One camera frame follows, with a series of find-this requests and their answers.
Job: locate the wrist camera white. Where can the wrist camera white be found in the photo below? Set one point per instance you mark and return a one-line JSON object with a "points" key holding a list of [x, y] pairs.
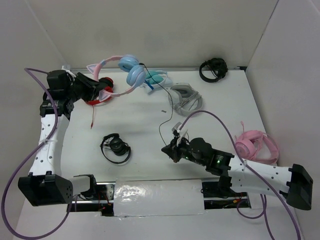
{"points": [[67, 68], [179, 133]]}

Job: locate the black headphones far corner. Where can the black headphones far corner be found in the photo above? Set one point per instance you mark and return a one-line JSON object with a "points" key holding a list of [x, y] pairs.
{"points": [[217, 66]]}

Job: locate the blue pink cat-ear headphones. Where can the blue pink cat-ear headphones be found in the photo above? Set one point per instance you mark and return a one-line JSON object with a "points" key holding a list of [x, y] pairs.
{"points": [[127, 63]]}

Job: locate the grey white headphones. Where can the grey white headphones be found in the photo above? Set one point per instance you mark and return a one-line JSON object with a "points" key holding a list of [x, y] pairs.
{"points": [[184, 99]]}

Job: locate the white taped cover plate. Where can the white taped cover plate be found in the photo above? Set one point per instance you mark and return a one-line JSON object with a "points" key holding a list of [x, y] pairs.
{"points": [[158, 198]]}

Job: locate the small black on-ear headphones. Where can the small black on-ear headphones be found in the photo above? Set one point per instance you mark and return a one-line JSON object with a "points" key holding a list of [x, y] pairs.
{"points": [[114, 143]]}

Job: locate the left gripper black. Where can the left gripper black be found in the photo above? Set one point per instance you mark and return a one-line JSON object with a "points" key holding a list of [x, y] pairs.
{"points": [[87, 81]]}

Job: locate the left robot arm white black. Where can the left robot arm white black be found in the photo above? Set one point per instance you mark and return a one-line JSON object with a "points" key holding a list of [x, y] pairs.
{"points": [[44, 184]]}

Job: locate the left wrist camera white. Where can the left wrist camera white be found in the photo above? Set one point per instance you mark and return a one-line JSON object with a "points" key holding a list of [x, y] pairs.
{"points": [[67, 68]]}

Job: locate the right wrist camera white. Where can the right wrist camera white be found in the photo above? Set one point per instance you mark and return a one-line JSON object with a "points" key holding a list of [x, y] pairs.
{"points": [[179, 133]]}

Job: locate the teal white headphones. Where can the teal white headphones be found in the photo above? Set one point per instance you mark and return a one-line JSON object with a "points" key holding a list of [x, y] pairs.
{"points": [[155, 80]]}

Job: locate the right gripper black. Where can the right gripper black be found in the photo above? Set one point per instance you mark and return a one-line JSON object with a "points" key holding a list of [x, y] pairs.
{"points": [[172, 152]]}

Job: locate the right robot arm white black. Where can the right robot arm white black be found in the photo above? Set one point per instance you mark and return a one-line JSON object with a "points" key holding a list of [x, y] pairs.
{"points": [[292, 184]]}

